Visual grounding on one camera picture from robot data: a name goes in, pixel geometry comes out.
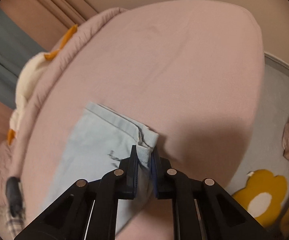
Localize light blue strawberry pants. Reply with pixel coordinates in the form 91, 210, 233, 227
42, 102, 159, 232

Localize yellow flower rug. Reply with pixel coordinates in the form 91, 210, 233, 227
232, 170, 289, 239

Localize plaid pillow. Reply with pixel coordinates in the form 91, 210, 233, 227
6, 206, 26, 239

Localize folded dark denim jeans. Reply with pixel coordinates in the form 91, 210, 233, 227
6, 177, 23, 217

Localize pink quilted duvet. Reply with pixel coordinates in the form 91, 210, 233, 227
0, 7, 129, 215

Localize pink bed sheet mattress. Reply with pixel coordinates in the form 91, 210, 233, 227
21, 0, 267, 240

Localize white goose plush toy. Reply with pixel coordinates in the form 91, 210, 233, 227
7, 24, 78, 146

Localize teal curtain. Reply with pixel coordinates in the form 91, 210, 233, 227
0, 9, 44, 109

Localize pink curtain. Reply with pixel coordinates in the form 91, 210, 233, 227
0, 0, 96, 143

